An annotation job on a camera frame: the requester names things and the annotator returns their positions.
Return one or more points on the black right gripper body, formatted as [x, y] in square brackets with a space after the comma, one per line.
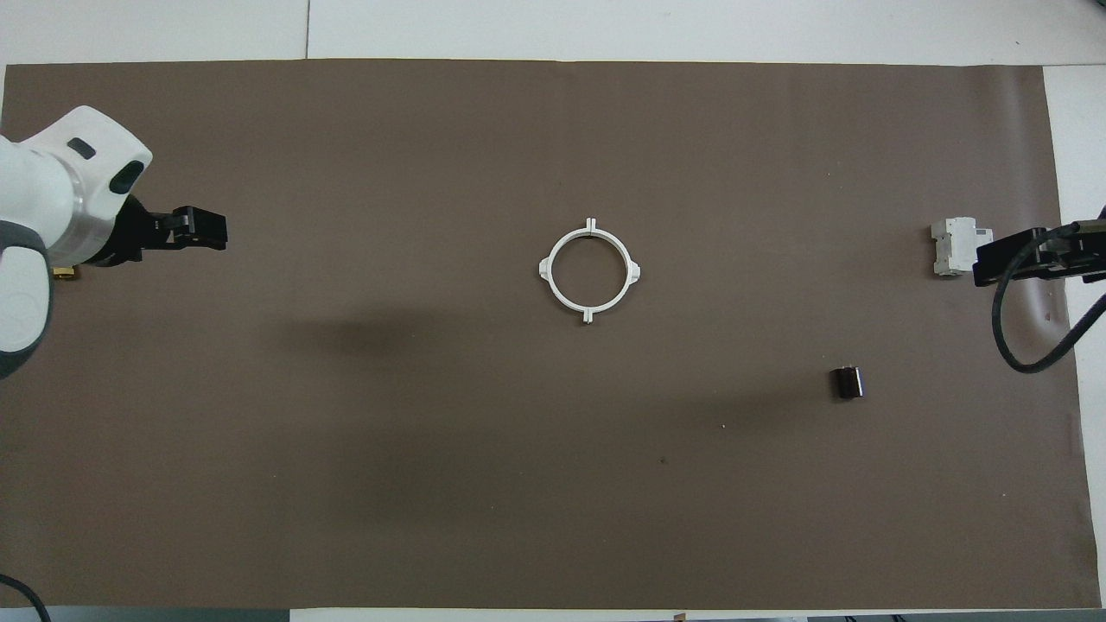
[985, 264]

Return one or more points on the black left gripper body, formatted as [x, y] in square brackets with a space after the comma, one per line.
[203, 229]

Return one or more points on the white half pipe clamp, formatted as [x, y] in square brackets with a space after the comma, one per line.
[544, 269]
[635, 272]

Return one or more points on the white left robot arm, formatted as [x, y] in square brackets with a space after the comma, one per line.
[34, 190]

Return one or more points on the white circuit breaker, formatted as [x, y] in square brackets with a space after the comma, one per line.
[950, 246]

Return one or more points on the small dark brown block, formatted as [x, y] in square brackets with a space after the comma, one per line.
[847, 383]

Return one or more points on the brown table mat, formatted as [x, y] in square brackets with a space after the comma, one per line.
[553, 484]

